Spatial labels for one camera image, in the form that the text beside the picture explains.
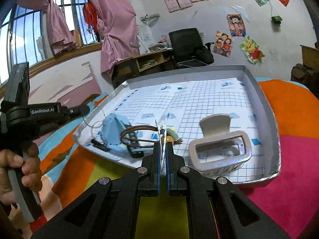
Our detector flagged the wooden window sill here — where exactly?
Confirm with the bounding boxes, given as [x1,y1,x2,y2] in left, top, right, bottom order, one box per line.
[0,42,103,88]

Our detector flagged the grey tray with grid paper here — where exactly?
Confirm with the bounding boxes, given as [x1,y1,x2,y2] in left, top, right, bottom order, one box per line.
[72,65,282,189]

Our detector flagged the yellow bear poster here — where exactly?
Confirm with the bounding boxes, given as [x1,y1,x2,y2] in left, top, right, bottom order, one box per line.
[239,36,265,65]

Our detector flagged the cartoon family poster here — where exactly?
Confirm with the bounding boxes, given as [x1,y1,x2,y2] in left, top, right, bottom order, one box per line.
[213,30,234,58]

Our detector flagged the black office chair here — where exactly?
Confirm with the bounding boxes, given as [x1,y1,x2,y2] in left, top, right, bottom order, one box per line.
[168,27,215,68]

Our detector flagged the person's left hand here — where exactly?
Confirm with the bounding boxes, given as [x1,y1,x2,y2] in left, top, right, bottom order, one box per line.
[0,143,43,215]

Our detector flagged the blue wristwatch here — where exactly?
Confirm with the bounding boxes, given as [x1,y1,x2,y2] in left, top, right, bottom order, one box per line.
[101,113,155,153]

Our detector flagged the small green hanging purse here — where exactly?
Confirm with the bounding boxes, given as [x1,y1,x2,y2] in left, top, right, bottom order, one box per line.
[267,0,283,26]

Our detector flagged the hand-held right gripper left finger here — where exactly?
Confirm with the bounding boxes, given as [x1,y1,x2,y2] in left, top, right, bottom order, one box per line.
[31,142,161,239]

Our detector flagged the white clothes hanger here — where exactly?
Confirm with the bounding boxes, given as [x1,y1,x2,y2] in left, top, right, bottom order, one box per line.
[177,57,208,68]

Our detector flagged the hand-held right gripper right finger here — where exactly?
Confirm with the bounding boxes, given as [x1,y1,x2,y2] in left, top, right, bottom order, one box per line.
[166,142,290,239]

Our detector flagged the short pink curtain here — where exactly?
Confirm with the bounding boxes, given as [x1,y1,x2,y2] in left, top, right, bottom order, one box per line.
[16,0,78,56]

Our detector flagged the stack of books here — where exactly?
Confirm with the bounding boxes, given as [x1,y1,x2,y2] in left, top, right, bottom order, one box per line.
[149,42,173,53]

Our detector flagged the brown bags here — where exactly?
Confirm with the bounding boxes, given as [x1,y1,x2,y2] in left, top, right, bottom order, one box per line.
[290,63,319,88]

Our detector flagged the brown hair tie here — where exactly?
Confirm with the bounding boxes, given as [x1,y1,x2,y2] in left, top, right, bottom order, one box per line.
[119,125,160,147]

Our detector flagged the wooden board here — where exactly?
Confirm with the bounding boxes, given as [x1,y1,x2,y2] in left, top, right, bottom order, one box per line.
[300,44,319,68]

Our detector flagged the long tied pink curtain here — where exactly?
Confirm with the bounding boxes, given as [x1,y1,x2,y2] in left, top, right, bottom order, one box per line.
[76,0,140,77]

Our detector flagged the thin metal hoop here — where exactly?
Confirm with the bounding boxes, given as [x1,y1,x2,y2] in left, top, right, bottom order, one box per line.
[83,110,105,133]

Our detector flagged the small black hair clip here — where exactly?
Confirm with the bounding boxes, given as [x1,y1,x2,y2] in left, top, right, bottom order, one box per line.
[91,139,110,152]

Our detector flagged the dark wooden desk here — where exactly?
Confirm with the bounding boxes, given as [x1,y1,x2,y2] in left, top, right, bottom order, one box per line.
[112,49,175,88]

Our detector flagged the anime character poster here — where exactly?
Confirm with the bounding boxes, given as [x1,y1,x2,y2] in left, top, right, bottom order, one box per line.
[226,13,247,37]

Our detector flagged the white claw hair clip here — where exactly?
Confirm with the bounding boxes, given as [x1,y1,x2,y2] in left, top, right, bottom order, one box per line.
[188,113,253,178]

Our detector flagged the barred window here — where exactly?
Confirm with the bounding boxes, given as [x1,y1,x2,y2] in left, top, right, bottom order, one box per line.
[0,0,100,85]

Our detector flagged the red hanging clothes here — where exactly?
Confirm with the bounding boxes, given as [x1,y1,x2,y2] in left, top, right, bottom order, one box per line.
[82,1,99,34]

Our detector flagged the decorated metal hair clip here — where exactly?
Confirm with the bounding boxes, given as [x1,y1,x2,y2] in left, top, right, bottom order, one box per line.
[152,118,184,173]

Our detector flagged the colourful patchwork bedspread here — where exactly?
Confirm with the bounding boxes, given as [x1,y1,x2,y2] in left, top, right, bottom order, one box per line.
[29,77,319,239]

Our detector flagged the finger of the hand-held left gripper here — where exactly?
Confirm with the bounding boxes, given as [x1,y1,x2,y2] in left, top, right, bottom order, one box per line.
[60,104,91,118]

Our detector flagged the wire wall shelf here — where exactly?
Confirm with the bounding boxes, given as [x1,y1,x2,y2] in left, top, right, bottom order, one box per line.
[140,13,160,23]

